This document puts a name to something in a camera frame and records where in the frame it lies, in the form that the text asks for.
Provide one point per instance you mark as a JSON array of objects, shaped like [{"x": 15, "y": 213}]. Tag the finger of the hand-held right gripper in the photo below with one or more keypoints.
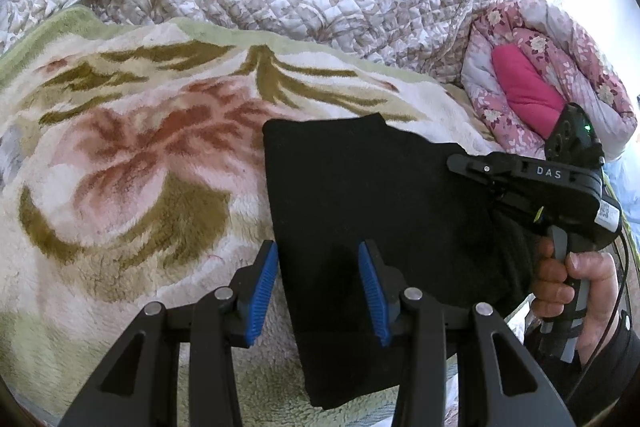
[{"x": 475, "y": 166}]

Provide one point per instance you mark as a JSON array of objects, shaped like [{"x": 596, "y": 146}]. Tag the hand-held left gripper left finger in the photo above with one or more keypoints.
[{"x": 260, "y": 292}]

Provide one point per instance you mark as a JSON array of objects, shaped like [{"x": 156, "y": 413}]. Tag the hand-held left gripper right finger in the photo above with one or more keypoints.
[{"x": 372, "y": 292}]

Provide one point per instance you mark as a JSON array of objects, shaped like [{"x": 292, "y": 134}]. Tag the black pants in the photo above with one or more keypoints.
[{"x": 375, "y": 187}]

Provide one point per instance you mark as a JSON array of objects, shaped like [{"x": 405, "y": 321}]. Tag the person's right forearm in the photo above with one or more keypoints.
[{"x": 610, "y": 382}]

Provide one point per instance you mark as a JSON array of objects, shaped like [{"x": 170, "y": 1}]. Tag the person's right hand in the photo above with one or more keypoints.
[{"x": 595, "y": 302}]

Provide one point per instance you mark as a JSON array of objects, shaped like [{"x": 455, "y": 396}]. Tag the pink cloth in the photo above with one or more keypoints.
[{"x": 525, "y": 92}]

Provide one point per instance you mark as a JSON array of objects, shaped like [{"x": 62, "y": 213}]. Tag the pink floral comforter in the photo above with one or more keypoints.
[{"x": 590, "y": 57}]

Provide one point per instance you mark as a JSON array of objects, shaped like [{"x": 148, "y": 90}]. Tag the floral fleece blanket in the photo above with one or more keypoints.
[{"x": 125, "y": 167}]

